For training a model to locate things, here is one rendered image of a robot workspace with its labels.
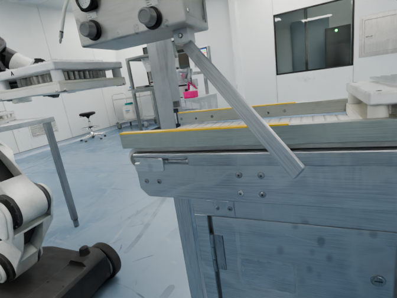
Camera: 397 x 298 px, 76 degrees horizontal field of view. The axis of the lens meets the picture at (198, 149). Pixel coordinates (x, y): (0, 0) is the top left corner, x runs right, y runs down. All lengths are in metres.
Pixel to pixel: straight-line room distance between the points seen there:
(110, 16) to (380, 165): 0.49
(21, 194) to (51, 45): 5.67
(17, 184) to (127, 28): 0.89
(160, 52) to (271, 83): 5.07
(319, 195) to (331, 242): 0.13
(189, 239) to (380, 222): 0.63
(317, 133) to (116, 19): 0.38
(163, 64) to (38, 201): 0.74
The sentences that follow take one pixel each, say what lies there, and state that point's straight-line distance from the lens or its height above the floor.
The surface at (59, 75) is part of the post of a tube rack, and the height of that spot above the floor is 1.01.
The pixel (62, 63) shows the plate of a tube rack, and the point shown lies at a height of 1.04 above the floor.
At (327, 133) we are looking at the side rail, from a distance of 0.43.
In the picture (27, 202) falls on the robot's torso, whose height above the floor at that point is 0.60.
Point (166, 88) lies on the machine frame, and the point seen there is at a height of 0.94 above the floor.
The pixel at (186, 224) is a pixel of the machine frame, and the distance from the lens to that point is 0.95.
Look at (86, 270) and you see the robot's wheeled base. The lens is 1.40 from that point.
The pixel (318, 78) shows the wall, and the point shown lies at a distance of 5.69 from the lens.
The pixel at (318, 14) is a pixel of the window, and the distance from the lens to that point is 5.75.
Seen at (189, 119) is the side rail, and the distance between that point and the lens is 0.77.
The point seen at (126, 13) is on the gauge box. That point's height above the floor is 1.07.
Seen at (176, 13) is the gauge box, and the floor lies 1.06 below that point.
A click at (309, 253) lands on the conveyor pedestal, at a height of 0.59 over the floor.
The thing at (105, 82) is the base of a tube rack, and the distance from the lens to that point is 0.80.
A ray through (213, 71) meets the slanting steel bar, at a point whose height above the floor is 0.96.
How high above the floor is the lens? 0.95
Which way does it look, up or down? 15 degrees down
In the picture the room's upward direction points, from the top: 8 degrees counter-clockwise
